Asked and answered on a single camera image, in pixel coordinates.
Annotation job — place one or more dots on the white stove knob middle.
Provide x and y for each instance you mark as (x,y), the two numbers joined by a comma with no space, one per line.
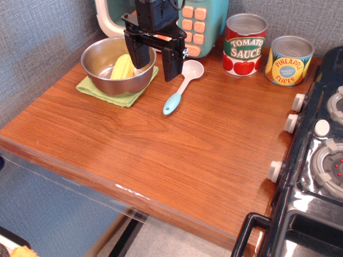
(291,123)

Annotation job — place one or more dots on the white stove knob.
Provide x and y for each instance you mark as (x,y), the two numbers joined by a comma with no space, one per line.
(298,102)
(274,171)
(291,123)

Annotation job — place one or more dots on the white spoon with teal handle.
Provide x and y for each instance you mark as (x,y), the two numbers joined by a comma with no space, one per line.
(191,70)

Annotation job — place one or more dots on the grey stove burner front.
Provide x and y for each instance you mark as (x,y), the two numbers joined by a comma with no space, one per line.
(326,165)

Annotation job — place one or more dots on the black oven door handle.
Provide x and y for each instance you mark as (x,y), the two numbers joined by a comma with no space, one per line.
(251,220)

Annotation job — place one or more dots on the grey stove burner rear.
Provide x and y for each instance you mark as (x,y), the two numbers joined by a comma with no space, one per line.
(334,112)

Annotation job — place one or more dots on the stainless steel bowl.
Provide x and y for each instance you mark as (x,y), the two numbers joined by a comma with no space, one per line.
(110,68)

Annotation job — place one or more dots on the tomato sauce can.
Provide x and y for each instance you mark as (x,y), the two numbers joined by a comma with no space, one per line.
(244,42)

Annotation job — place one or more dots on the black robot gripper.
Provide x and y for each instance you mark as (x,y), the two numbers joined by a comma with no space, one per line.
(154,24)

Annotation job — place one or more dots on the pineapple slices can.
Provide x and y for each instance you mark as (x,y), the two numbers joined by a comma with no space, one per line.
(289,59)

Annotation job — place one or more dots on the yellow toy corn cob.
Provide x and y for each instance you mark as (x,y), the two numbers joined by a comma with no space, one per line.
(123,68)

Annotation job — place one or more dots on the grey stove burner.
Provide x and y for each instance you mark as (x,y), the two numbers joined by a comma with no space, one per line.
(326,165)
(334,112)

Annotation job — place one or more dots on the black toy stove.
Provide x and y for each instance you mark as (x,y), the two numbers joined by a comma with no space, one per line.
(306,218)

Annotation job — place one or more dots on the white round stove button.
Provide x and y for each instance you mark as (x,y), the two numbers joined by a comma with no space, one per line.
(321,128)

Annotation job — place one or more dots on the white stove knob rear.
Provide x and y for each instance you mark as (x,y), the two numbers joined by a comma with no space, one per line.
(298,102)

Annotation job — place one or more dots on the white stove knob front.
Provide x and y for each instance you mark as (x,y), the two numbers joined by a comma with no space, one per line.
(274,171)

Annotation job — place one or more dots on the teal toy microwave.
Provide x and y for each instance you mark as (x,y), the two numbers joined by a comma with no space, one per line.
(202,21)

